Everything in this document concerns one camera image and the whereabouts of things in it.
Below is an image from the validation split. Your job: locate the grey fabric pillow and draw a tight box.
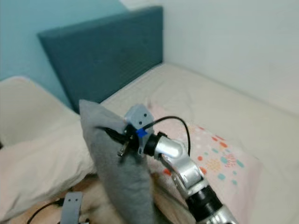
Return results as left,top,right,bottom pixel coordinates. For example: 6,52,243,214
78,99,157,224

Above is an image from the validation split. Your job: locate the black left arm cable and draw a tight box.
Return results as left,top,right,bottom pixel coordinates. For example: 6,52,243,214
27,199,66,224

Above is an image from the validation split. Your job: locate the cream white pillow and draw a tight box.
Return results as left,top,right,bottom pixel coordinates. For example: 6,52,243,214
0,76,78,148

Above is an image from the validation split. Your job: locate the beige fuzzy blanket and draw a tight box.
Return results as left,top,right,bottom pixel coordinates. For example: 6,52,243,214
4,174,190,224

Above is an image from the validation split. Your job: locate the white bed mattress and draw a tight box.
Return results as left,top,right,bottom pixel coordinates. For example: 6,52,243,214
100,63,299,224

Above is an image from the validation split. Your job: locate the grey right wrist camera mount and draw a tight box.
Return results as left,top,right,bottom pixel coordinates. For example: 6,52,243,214
124,104,154,154

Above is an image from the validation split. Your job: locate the blue upholstered headboard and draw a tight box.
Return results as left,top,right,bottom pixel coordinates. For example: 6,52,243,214
37,6,164,114

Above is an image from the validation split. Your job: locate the pink floral print pillow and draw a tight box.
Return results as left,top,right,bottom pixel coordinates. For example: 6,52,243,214
145,103,262,224

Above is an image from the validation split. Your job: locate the pale pink pillow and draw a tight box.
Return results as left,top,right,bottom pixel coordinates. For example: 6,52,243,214
0,130,100,221

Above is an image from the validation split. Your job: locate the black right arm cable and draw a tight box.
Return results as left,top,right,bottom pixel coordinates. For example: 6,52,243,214
145,116,192,157

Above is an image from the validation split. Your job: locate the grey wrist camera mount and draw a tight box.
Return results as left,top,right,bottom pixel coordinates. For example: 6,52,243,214
64,191,84,224
124,104,154,154

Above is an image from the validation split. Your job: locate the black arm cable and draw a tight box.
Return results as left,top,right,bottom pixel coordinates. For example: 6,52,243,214
27,199,66,224
145,116,192,157

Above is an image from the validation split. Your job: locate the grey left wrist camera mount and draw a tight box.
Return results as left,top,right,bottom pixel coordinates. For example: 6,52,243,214
64,191,84,224

